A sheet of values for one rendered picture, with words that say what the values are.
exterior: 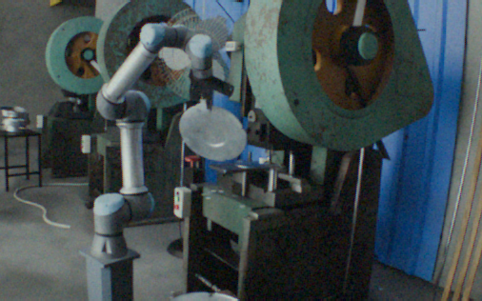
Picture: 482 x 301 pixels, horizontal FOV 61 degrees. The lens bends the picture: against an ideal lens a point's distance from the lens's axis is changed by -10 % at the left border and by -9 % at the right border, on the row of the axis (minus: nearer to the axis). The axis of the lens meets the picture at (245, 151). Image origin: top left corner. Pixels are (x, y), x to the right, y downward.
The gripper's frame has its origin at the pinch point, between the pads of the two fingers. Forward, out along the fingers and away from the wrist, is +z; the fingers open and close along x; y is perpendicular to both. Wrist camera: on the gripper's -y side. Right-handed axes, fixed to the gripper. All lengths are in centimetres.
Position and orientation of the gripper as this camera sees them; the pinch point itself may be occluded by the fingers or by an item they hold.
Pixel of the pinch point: (210, 109)
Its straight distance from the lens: 178.6
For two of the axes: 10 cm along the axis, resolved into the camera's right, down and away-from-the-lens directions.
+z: -0.2, 5.9, 8.1
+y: -10.0, -0.8, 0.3
